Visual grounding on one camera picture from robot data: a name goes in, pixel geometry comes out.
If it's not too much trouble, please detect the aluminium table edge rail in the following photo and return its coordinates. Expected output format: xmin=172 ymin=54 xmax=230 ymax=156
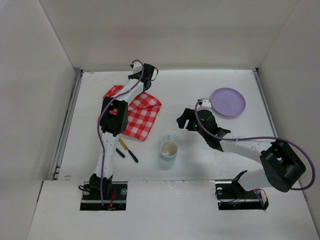
xmin=252 ymin=68 xmax=278 ymax=137

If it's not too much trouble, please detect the gold fork teal handle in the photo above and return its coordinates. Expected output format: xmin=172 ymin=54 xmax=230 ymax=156
xmin=115 ymin=148 xmax=126 ymax=158

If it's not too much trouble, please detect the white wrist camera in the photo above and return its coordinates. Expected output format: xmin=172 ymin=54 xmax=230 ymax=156
xmin=130 ymin=61 xmax=143 ymax=74
xmin=197 ymin=99 xmax=212 ymax=111

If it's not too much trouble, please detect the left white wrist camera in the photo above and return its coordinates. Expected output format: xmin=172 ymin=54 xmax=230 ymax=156
xmin=130 ymin=61 xmax=143 ymax=74

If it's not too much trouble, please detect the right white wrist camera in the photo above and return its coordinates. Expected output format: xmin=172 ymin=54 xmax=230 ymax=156
xmin=197 ymin=99 xmax=212 ymax=111

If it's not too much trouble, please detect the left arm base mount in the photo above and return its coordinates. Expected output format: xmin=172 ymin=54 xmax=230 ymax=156
xmin=78 ymin=181 xmax=128 ymax=211

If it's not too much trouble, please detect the light blue mug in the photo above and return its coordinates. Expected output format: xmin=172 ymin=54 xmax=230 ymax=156
xmin=160 ymin=135 xmax=178 ymax=162

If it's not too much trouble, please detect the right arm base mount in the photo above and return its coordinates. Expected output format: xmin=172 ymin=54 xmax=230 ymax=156
xmin=215 ymin=170 xmax=269 ymax=211

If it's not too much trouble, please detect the lilac round plate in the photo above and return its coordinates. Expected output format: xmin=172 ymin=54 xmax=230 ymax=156
xmin=210 ymin=87 xmax=246 ymax=118

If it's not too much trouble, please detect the red white checkered cloth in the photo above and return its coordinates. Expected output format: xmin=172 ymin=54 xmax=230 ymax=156
xmin=102 ymin=84 xmax=163 ymax=142

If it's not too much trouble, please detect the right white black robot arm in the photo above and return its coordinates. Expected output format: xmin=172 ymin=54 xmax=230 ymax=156
xmin=176 ymin=108 xmax=306 ymax=193

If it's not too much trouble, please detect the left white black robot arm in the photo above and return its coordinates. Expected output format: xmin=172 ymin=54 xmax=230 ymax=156
xmin=89 ymin=60 xmax=159 ymax=201

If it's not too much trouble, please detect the gold knife teal handle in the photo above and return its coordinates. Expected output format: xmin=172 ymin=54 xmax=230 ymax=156
xmin=118 ymin=138 xmax=139 ymax=163

